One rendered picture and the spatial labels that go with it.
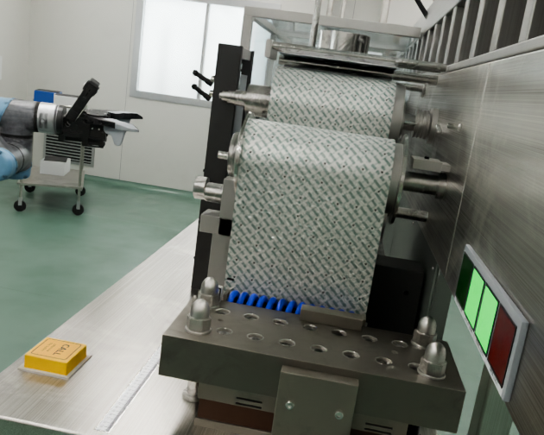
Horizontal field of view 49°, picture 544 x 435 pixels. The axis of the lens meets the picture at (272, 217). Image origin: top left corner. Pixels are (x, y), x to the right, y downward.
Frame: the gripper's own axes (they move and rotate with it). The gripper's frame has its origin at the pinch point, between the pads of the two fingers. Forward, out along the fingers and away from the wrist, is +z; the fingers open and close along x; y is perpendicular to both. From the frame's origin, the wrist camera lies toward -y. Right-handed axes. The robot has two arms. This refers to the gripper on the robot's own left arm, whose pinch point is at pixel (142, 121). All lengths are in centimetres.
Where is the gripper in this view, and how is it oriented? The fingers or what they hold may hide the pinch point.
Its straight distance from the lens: 154.8
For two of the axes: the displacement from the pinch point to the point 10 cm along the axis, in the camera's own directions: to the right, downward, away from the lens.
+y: -1.6, 9.2, 3.5
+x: 1.3, 3.7, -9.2
